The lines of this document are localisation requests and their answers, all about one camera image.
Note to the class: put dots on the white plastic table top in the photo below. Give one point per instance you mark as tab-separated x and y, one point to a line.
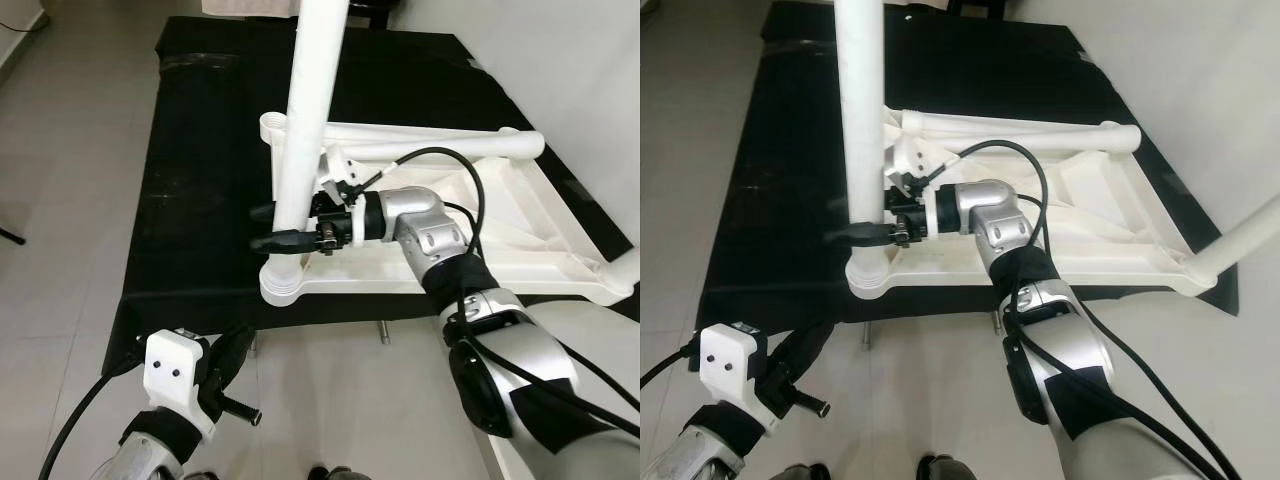
1120	240
540	250

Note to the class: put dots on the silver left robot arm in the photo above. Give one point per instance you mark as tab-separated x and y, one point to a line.
150	455
710	450

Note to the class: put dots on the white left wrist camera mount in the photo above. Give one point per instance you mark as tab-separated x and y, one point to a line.
730	365
175	375

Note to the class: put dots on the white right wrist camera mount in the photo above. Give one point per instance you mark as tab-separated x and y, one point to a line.
342	165
908	158

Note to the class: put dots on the black tablecloth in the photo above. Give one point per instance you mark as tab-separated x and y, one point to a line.
770	200
190	200

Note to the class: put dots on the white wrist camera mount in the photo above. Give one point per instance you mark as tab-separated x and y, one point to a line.
908	158
730	365
342	165
175	375

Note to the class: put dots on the black tripod stand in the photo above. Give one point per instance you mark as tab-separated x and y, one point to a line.
12	236

